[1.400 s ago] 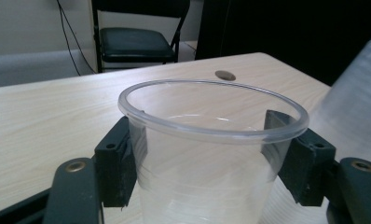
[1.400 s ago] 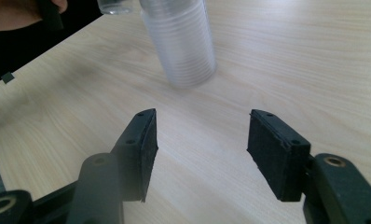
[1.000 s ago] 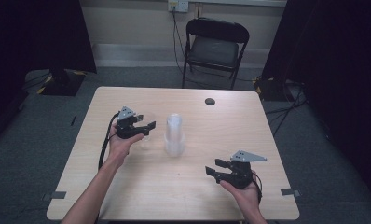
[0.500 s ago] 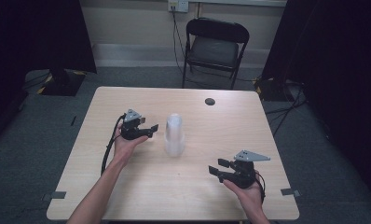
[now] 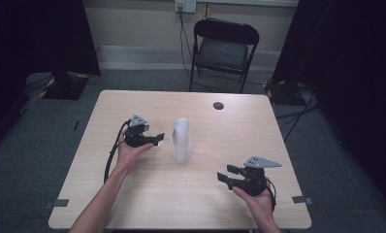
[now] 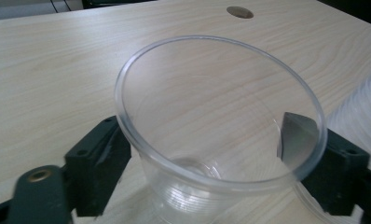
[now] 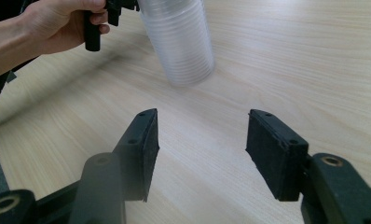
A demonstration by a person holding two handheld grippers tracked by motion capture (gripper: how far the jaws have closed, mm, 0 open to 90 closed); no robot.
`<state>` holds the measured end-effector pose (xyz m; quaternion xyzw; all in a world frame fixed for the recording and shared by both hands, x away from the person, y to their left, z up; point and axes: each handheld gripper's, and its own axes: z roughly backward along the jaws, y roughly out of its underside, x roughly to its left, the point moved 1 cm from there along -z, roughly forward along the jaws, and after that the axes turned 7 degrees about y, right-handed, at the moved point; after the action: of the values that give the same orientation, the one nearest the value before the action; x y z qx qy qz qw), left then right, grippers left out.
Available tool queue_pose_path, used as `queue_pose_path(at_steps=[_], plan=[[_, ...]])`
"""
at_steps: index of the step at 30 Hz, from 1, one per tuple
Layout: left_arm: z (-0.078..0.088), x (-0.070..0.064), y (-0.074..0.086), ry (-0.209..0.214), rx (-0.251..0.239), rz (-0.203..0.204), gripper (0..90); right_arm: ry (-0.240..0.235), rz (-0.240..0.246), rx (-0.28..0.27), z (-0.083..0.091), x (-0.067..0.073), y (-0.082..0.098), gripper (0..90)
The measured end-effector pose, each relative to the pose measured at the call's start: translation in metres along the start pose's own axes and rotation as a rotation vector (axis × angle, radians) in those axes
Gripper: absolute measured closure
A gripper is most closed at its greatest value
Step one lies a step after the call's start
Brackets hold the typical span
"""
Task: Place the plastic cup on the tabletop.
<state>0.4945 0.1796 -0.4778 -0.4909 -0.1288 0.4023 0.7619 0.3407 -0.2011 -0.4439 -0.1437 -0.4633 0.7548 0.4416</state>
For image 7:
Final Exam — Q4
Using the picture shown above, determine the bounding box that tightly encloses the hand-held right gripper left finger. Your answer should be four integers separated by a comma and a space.
111, 107, 160, 203

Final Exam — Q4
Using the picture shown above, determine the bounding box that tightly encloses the stack of clear plastic cups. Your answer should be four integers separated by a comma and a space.
136, 0, 216, 88

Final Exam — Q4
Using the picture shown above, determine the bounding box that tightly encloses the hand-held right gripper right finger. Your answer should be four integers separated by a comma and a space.
244, 108, 309, 203

